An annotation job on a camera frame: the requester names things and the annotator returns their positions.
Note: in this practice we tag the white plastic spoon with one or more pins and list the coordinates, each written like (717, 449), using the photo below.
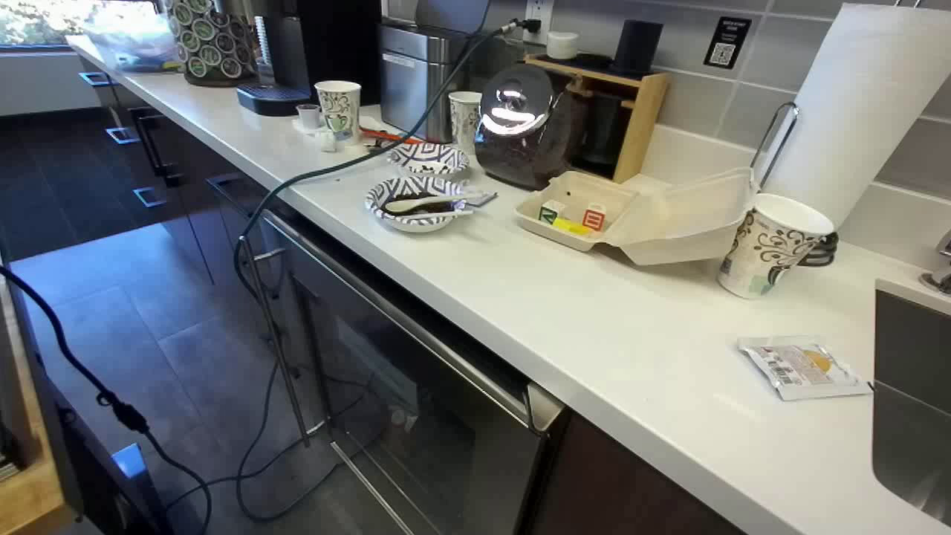
(419, 207)

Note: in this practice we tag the patterned paper bowl with beans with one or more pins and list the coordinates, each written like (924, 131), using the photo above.
(417, 223)

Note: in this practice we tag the empty patterned paper bowl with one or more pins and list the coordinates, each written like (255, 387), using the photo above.
(429, 159)

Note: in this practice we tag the small white printed sachet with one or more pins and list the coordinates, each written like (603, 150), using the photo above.
(480, 196)

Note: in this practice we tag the green tea packet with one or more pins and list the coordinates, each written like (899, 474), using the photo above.
(547, 213)

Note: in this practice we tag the yellow tea packet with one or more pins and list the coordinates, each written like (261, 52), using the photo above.
(572, 226)

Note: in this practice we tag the red tea packet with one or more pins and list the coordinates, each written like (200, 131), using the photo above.
(596, 220)

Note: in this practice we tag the glass door undercounter appliance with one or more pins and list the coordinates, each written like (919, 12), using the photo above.
(417, 395)

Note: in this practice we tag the red thin object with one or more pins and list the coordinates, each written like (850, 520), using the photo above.
(382, 131)

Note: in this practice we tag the black cup inside rack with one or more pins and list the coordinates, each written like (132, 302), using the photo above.
(603, 128)

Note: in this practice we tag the stainless steel appliance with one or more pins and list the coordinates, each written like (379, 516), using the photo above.
(410, 83)

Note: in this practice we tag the beige clamshell takeout container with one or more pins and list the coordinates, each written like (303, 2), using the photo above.
(673, 232)

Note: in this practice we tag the small white container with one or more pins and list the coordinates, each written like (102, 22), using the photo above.
(563, 45)

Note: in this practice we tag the dark lower cabinet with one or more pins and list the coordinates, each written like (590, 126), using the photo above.
(613, 486)
(178, 159)

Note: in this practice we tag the black coffee maker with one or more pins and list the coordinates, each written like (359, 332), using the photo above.
(315, 45)

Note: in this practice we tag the large patterned paper cup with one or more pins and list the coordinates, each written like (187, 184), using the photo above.
(760, 247)

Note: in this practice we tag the flat snack packet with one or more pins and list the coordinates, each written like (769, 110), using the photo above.
(799, 370)

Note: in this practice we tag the patterned cup stack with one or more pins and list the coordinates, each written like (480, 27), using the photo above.
(209, 40)

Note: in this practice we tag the white paper towel roll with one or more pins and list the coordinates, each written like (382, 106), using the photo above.
(863, 107)

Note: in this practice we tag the clear plastic bag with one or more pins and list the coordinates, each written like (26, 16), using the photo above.
(127, 34)

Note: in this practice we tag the steel kitchen sink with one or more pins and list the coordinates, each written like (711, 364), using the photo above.
(911, 395)

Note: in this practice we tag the chrome sink faucet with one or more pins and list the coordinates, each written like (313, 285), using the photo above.
(940, 265)

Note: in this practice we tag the white wall outlet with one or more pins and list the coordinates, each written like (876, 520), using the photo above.
(539, 16)

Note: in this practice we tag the QR code wall sign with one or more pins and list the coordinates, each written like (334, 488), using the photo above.
(725, 43)

